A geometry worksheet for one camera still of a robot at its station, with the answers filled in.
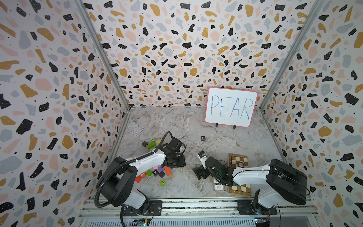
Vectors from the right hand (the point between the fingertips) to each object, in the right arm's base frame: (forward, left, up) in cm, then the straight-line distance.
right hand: (199, 165), depth 86 cm
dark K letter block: (-4, +26, -2) cm, 27 cm away
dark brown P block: (+21, -3, -1) cm, 21 cm away
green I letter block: (-10, +21, -1) cm, 23 cm away
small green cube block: (-5, +30, -2) cm, 30 cm away
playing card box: (-12, -11, -2) cm, 16 cm away
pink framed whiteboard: (+40, -23, +11) cm, 47 cm away
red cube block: (-9, +35, 0) cm, 37 cm away
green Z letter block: (+19, +33, -1) cm, 38 cm away
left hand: (0, +8, +1) cm, 8 cm away
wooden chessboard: (+4, -23, 0) cm, 23 cm away
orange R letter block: (-6, +33, -1) cm, 34 cm away
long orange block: (-3, +19, -1) cm, 19 cm away
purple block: (-3, +23, -1) cm, 24 cm away
